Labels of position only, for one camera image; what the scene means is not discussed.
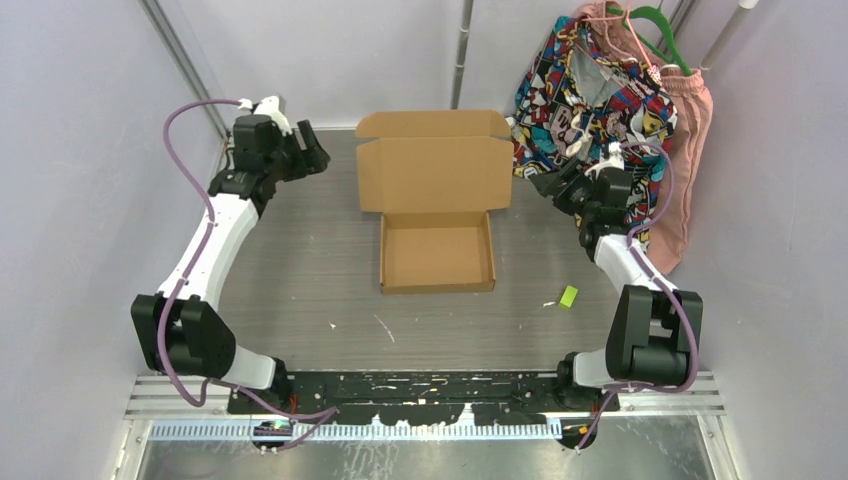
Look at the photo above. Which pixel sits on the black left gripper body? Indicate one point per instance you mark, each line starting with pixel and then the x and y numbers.
pixel 287 161

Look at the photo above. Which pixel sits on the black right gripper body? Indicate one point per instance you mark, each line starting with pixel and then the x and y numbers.
pixel 575 195

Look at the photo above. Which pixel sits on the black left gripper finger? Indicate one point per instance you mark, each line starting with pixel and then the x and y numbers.
pixel 316 159
pixel 308 136

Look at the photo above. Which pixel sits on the small green block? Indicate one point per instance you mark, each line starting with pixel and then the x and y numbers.
pixel 568 297

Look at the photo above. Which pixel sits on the brown cardboard box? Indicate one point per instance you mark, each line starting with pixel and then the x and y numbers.
pixel 434 177

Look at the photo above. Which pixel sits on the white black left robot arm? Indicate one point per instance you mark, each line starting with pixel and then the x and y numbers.
pixel 178 327

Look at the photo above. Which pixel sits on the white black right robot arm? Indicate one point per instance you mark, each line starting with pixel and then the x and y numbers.
pixel 653 338

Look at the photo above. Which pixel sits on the colourful cartoon print garment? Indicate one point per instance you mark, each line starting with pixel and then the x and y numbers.
pixel 575 100

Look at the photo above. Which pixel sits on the pink garment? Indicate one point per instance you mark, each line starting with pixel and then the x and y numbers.
pixel 670 236

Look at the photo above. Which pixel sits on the pink clothes hanger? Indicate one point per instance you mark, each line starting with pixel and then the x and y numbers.
pixel 611 21

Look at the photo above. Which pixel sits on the white rack stand with pole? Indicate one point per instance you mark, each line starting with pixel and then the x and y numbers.
pixel 461 53

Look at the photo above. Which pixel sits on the white slanted rack pole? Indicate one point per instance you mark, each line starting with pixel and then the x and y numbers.
pixel 743 8

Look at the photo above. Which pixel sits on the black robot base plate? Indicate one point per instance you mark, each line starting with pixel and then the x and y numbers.
pixel 331 406

